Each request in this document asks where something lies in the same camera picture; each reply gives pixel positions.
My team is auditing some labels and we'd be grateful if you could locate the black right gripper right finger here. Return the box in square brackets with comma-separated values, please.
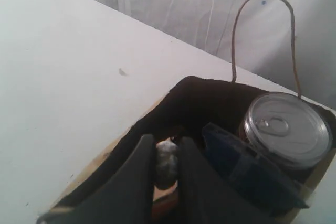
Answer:
[178, 137, 276, 223]

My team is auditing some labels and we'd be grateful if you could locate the brown kraft stand-up pouch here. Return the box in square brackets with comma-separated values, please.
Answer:
[152, 184, 179, 221]

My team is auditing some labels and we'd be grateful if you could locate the white backdrop curtain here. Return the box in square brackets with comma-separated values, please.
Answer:
[96, 0, 335, 108]

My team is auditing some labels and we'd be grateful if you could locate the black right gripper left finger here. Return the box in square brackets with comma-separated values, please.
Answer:
[36, 134, 155, 223]

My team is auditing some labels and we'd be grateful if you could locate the brown paper bag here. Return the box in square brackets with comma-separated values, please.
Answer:
[36, 0, 336, 224]

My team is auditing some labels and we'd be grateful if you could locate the black rice vacuum pack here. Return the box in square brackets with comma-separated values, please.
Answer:
[202, 123, 309, 214]

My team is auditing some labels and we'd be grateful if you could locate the dark grain can silver lid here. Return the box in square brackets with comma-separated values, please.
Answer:
[240, 92, 332, 170]

